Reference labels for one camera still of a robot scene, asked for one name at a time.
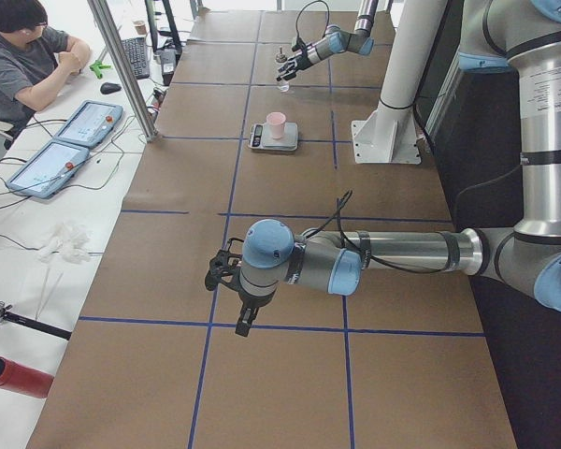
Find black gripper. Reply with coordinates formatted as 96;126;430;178
235;290;274;337
276;51;311;82

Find clear glass sauce bottle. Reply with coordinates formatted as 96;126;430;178
275;47;290;93

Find pink plastic cup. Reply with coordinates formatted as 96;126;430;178
266;111;286;139

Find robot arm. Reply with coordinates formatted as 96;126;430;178
205;1;561;337
276;0;378;83

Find digital kitchen scale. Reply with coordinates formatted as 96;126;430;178
248;123;298;152

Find black keyboard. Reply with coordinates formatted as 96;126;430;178
121;36;151;80

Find black computer mouse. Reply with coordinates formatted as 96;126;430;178
100;82;122;95

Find white crumpled tissue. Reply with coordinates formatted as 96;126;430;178
37;222;90;264

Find green plastic tool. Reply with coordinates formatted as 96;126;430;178
90;60;111;80

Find upper blue teach pendant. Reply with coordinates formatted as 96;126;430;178
53;100;123;150

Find blue teach pendant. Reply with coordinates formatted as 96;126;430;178
6;139;90;199
53;100;123;150

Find lower blue teach pendant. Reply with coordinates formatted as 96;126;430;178
6;139;90;199

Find red cylinder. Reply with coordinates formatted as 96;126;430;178
0;356;54;398

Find black tripod rod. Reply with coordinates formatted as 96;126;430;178
0;301;72;340

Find seated person grey shirt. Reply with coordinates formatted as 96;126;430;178
0;0;91;138

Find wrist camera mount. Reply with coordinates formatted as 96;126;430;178
205;238;243;292
291;36;308;53

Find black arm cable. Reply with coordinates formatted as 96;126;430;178
326;189;459;273
293;0;333;48

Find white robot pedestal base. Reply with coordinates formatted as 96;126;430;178
352;0;447;165

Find aluminium frame post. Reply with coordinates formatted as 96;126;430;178
88;0;158;142

